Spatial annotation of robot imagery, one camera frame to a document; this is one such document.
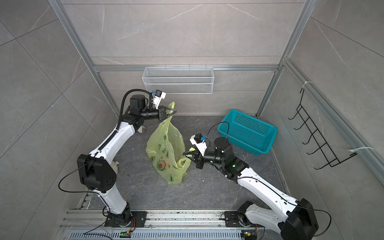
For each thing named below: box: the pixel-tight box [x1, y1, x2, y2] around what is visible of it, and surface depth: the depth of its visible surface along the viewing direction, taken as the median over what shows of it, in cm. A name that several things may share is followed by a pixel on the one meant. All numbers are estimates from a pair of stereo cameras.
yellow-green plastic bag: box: [145, 102, 196, 185], surface depth 83 cm
